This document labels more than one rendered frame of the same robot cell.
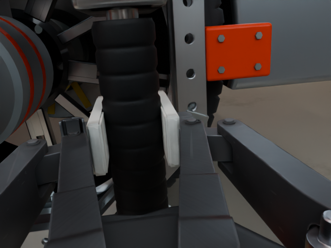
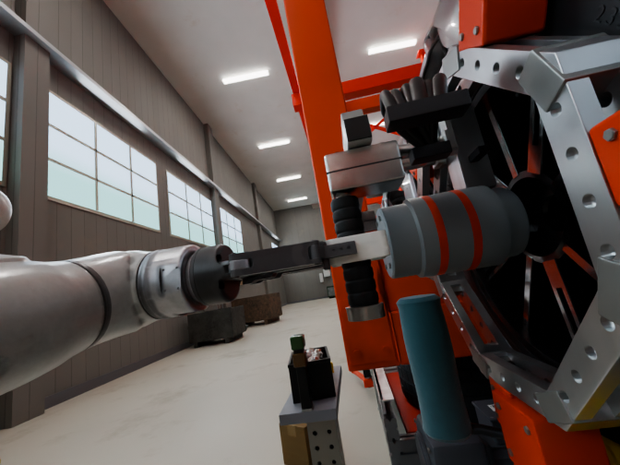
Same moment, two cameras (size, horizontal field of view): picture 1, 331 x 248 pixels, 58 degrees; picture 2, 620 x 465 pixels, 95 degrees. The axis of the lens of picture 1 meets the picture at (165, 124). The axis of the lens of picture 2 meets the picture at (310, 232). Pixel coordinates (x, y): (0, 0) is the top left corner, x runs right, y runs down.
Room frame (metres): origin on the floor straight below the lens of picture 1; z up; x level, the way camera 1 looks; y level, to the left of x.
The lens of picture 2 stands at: (0.21, -0.33, 0.79)
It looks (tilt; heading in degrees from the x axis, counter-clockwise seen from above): 11 degrees up; 102
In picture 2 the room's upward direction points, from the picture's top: 9 degrees counter-clockwise
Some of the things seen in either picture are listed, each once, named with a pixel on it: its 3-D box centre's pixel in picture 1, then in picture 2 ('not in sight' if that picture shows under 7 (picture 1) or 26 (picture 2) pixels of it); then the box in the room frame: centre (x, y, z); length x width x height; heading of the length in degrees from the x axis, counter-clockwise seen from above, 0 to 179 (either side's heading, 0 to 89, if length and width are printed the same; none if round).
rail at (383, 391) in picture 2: not in sight; (371, 349); (0.03, 1.95, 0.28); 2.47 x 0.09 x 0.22; 96
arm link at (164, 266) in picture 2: not in sight; (183, 280); (-0.04, 0.00, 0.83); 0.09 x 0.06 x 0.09; 96
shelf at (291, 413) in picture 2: not in sight; (316, 389); (-0.10, 0.74, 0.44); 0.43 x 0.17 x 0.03; 96
